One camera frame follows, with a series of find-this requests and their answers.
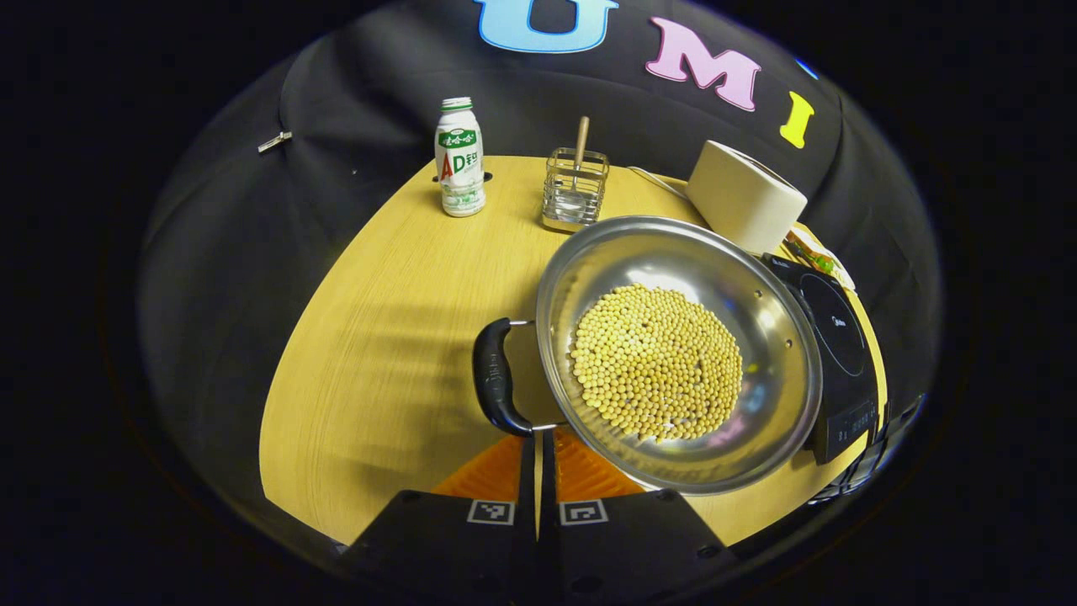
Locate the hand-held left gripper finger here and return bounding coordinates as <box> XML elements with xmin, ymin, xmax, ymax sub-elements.
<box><xmin>341</xmin><ymin>431</ymin><xmax>539</xmax><ymax>594</ymax></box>
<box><xmin>538</xmin><ymin>425</ymin><xmax>741</xmax><ymax>603</ymax></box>

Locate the black induction cooktop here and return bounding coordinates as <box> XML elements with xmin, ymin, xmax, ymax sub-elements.
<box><xmin>761</xmin><ymin>252</ymin><xmax>883</xmax><ymax>465</ymax></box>

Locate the pile of soybeans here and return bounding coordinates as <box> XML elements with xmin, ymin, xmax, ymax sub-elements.
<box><xmin>570</xmin><ymin>284</ymin><xmax>745</xmax><ymax>443</ymax></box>

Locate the steel pot with black handles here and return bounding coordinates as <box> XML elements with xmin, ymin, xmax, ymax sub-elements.
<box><xmin>471</xmin><ymin>215</ymin><xmax>824</xmax><ymax>496</ymax></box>

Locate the sandwich with lettuce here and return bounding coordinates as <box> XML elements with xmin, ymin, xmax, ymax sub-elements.
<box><xmin>791</xmin><ymin>231</ymin><xmax>842</xmax><ymax>274</ymax></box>

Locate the white toaster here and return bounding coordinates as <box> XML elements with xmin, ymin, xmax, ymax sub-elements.
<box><xmin>686</xmin><ymin>140</ymin><xmax>809</xmax><ymax>256</ymax></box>

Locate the white drink bottle green label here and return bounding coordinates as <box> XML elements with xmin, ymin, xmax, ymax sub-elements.
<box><xmin>434</xmin><ymin>97</ymin><xmax>486</xmax><ymax>218</ymax></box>

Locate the wooden stick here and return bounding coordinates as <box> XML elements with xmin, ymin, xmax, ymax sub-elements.
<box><xmin>573</xmin><ymin>116</ymin><xmax>591</xmax><ymax>190</ymax></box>

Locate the wire mesh utensil basket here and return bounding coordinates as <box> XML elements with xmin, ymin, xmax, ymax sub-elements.
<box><xmin>542</xmin><ymin>148</ymin><xmax>610</xmax><ymax>234</ymax></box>

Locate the white toaster cable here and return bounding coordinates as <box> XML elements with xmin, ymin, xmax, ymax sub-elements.
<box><xmin>627</xmin><ymin>166</ymin><xmax>689</xmax><ymax>200</ymax></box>

